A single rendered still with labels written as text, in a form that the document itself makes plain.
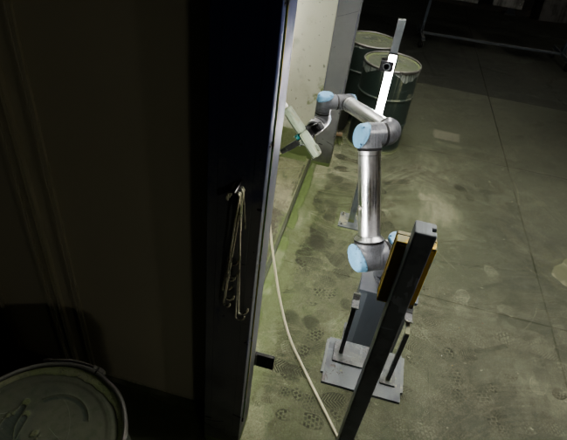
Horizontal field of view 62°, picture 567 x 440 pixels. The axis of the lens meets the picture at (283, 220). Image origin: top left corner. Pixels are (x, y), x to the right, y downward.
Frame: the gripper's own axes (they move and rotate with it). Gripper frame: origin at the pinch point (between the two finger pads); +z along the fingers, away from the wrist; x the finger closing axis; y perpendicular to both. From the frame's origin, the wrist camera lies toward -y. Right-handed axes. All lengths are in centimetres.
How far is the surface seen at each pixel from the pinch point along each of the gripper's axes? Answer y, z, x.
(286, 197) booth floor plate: 109, -96, -50
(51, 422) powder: 26, 170, -21
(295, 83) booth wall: 81, -161, 27
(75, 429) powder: 21, 167, -27
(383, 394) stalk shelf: -35, 96, -90
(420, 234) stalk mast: -89, 107, -24
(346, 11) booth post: 12, -168, 51
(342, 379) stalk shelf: -24, 98, -79
